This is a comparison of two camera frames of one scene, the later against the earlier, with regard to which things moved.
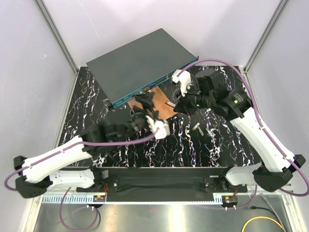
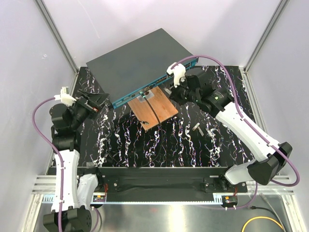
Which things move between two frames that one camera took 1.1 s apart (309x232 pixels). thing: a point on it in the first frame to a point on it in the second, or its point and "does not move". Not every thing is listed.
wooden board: [159, 98] does not move
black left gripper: [146, 99] to [98, 99]
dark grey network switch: [139, 66] does not move
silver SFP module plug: [172, 105] to [167, 90]
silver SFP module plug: [197, 126] does not move
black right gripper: [182, 105] to [174, 95]
